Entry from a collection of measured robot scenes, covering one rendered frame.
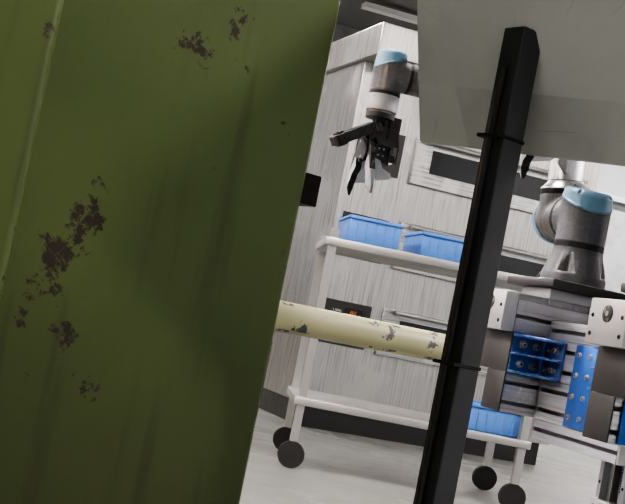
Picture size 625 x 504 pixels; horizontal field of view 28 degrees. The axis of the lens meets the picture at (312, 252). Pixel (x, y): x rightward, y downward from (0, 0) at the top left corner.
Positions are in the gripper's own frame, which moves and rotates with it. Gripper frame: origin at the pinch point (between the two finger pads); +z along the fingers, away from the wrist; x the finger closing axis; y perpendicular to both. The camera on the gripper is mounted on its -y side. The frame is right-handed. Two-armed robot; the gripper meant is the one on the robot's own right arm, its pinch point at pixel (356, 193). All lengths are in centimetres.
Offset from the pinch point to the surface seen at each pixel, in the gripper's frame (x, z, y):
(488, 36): -115, -13, -26
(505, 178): -121, 7, -21
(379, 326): -101, 30, -27
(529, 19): -121, -16, -22
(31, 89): -138, 13, -87
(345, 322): -103, 31, -34
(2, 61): -140, 11, -91
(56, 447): -123, 52, -75
